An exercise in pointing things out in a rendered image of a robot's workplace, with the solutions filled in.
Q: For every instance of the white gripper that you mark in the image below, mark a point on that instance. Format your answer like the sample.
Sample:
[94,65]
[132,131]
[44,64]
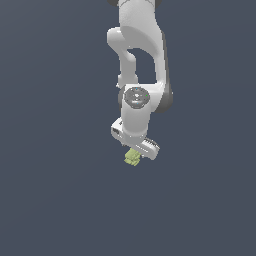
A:
[148,149]

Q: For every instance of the small yellow-green block object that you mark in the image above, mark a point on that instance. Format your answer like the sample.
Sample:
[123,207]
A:
[132,157]

